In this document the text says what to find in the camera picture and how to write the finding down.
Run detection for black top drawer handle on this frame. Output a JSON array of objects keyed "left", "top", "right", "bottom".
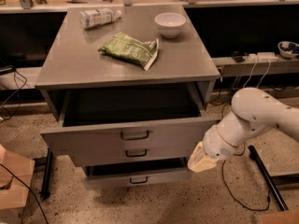
[{"left": 120, "top": 131, "right": 150, "bottom": 141}]

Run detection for white ceramic bowl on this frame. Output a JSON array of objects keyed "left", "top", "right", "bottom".
[{"left": 155, "top": 12, "right": 187, "bottom": 38}]

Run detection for grey top drawer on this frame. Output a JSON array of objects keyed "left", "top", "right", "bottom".
[{"left": 41, "top": 84, "right": 217, "bottom": 156}]

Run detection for white plastic bottle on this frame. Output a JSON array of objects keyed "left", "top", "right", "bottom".
[{"left": 79, "top": 8, "right": 122, "bottom": 29}]

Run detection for green snack bag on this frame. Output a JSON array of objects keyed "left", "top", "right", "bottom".
[{"left": 98, "top": 33, "right": 159, "bottom": 71}]

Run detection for black cables left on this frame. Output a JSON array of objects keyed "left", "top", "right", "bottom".
[{"left": 0, "top": 64, "right": 28, "bottom": 123}]

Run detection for grey bottom drawer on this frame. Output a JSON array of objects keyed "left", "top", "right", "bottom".
[{"left": 82, "top": 158, "right": 192, "bottom": 189}]

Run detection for black metal floor bar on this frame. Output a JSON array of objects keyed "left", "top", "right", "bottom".
[{"left": 249, "top": 146, "right": 289, "bottom": 211}]

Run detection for brown cardboard box left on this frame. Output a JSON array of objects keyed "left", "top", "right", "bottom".
[{"left": 0, "top": 145, "right": 35, "bottom": 224}]

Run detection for grey drawer cabinet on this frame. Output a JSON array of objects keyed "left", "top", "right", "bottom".
[{"left": 36, "top": 5, "right": 220, "bottom": 116}]

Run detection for black remote device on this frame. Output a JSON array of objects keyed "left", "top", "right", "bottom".
[{"left": 231, "top": 51, "right": 245, "bottom": 63}]

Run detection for black floor cable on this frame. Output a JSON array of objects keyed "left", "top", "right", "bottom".
[{"left": 207, "top": 87, "right": 271, "bottom": 212}]

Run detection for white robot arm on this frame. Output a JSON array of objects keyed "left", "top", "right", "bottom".
[{"left": 188, "top": 88, "right": 299, "bottom": 173}]

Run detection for black cabinet floor rail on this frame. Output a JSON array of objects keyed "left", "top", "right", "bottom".
[{"left": 40, "top": 150, "right": 53, "bottom": 200}]

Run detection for grey middle drawer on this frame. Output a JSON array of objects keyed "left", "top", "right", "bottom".
[{"left": 70, "top": 147, "right": 191, "bottom": 166}]

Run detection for blue patterned bowl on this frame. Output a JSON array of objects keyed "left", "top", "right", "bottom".
[{"left": 278, "top": 41, "right": 299, "bottom": 59}]

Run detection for white charger cables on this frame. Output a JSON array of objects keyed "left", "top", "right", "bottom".
[{"left": 242, "top": 59, "right": 272, "bottom": 90}]

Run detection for brown cardboard box corner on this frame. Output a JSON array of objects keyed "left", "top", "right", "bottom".
[{"left": 260, "top": 209, "right": 299, "bottom": 224}]

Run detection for grey drawer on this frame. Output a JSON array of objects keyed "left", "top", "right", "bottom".
[
  {"left": 82, "top": 158, "right": 192, "bottom": 189},
  {"left": 70, "top": 147, "right": 191, "bottom": 166},
  {"left": 41, "top": 84, "right": 217, "bottom": 156}
]

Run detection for white power strip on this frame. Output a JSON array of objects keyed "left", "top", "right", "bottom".
[{"left": 248, "top": 52, "right": 278, "bottom": 61}]

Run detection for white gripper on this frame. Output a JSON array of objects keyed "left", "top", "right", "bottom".
[{"left": 187, "top": 112, "right": 249, "bottom": 173}]

